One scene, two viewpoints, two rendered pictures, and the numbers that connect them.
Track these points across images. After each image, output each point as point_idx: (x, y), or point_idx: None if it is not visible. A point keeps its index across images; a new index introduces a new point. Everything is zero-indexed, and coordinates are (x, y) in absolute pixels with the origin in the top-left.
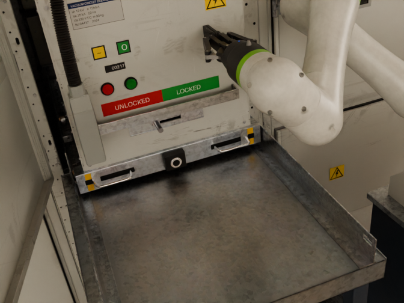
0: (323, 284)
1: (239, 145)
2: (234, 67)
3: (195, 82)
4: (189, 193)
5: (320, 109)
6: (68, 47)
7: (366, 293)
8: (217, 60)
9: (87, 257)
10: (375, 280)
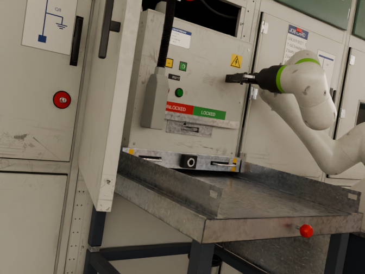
0: (333, 216)
1: (231, 164)
2: (274, 72)
3: (213, 110)
4: (203, 180)
5: (330, 98)
6: (169, 39)
7: (346, 248)
8: (251, 78)
9: (147, 186)
10: (356, 231)
